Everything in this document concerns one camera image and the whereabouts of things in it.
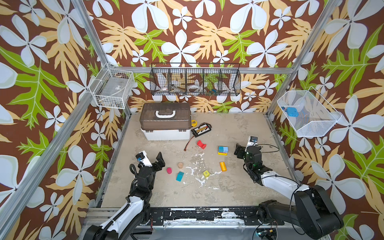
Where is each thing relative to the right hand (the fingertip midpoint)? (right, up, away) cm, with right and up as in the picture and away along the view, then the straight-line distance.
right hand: (241, 144), depth 89 cm
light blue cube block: (-8, -4, +7) cm, 11 cm away
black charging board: (-22, +10, +19) cm, 31 cm away
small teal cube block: (-11, -4, +8) cm, 14 cm away
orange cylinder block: (-11, -14, +2) cm, 17 cm away
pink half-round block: (-44, -16, 0) cm, 47 cm away
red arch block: (-24, -1, +13) cm, 27 cm away
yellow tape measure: (-28, +13, +22) cm, 38 cm away
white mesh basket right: (+36, +18, -7) cm, 41 cm away
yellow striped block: (-9, -7, +7) cm, 13 cm away
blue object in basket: (+29, +20, -2) cm, 35 cm away
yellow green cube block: (-21, -17, -3) cm, 28 cm away
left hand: (-52, -4, -5) cm, 52 cm away
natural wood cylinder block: (-37, -13, +2) cm, 39 cm away
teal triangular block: (-37, -18, -2) cm, 42 cm away
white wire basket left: (-77, +33, -3) cm, 84 cm away
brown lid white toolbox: (-46, +14, -2) cm, 48 cm away
